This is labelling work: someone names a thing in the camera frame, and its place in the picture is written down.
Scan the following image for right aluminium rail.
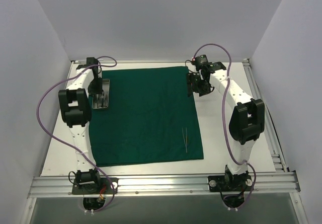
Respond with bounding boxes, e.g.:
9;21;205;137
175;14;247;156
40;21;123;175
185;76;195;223
242;59;289;172

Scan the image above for metal instrument tray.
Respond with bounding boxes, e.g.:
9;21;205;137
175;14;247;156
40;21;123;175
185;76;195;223
92;79;110;110

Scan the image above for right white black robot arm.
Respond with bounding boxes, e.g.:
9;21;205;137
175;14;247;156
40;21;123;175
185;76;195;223
186;55;265;190

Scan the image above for front aluminium rail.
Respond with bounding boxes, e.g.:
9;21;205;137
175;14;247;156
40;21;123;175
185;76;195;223
28;172;300;198

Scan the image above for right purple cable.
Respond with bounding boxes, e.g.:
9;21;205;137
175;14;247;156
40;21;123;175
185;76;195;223
191;43;256;211

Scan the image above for back aluminium rail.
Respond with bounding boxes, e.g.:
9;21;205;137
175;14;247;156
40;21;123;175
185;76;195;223
71;59;250;65

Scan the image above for silver forceps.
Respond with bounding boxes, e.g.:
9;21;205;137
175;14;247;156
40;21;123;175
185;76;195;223
182;127;188;153

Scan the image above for green surgical cloth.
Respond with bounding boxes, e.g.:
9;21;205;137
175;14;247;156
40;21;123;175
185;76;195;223
89;66;204;167

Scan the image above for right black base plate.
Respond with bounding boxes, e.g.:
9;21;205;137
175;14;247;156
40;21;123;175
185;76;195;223
207;175;253;192

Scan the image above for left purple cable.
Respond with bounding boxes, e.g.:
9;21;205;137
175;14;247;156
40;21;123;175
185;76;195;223
36;55;119;213

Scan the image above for aluminium rail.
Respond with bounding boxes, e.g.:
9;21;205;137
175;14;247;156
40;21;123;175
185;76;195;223
242;59;289;172
28;172;300;198
71;59;250;65

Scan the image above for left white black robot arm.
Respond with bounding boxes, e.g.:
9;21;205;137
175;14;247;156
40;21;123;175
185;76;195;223
58;57;103;193

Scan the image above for purple cable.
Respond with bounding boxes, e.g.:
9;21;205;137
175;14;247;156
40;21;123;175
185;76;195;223
36;55;119;213
191;43;256;211

